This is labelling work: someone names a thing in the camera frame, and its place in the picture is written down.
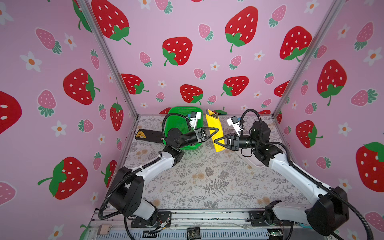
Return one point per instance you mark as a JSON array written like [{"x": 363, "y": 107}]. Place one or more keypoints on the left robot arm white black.
[{"x": 125, "y": 196}]

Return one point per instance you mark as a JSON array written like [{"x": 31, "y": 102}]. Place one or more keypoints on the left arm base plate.
[{"x": 160, "y": 218}]

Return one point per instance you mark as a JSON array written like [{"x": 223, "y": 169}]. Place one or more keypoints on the green plastic basket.
[{"x": 180, "y": 123}]

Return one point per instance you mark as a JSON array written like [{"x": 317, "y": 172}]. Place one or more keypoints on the white plastic tray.
[{"x": 250, "y": 159}]

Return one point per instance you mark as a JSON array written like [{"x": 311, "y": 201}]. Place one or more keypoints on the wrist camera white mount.
[
  {"x": 235, "y": 123},
  {"x": 194, "y": 117}
]

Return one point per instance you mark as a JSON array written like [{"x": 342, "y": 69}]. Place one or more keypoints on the small black circuit board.
[{"x": 194, "y": 233}]

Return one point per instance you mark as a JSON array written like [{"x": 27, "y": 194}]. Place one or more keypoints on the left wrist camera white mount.
[{"x": 194, "y": 117}]

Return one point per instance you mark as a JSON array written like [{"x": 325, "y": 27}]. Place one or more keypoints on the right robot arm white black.
[{"x": 328, "y": 207}]

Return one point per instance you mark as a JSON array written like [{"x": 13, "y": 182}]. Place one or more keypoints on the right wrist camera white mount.
[{"x": 235, "y": 123}]

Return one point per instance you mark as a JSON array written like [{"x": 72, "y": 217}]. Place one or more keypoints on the black box yellow label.
[{"x": 149, "y": 136}]

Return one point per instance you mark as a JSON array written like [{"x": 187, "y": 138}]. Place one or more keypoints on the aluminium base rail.
[{"x": 215, "y": 224}]

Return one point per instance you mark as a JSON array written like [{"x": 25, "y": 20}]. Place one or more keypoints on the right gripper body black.
[{"x": 243, "y": 142}]

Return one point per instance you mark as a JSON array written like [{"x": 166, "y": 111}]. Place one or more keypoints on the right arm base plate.
[{"x": 258, "y": 218}]

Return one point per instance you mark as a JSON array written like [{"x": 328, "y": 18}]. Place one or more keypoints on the yellow paper napkin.
[{"x": 213, "y": 121}]

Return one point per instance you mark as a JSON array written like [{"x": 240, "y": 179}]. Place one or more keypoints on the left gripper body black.
[{"x": 190, "y": 140}]

